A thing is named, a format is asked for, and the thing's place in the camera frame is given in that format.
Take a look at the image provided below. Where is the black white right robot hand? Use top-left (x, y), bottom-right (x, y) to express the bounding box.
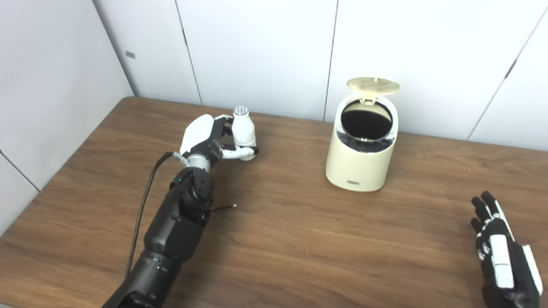
top-left (471, 191), bottom-right (543, 308)

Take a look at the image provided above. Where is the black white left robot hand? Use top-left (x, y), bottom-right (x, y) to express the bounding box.
top-left (180, 114), bottom-right (260, 161)

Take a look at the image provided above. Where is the small white plastic bottle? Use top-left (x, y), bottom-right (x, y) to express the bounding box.
top-left (232, 106), bottom-right (257, 161)

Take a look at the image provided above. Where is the round cream bin lid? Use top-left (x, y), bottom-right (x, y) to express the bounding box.
top-left (346, 77), bottom-right (400, 105)

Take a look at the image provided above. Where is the cream-colored cylindrical bin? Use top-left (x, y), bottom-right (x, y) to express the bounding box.
top-left (325, 93), bottom-right (399, 192)

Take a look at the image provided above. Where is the black bin liner bag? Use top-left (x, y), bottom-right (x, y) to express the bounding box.
top-left (337, 99), bottom-right (393, 153)

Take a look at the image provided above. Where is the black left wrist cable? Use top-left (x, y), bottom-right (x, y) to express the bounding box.
top-left (125, 151), bottom-right (189, 278)

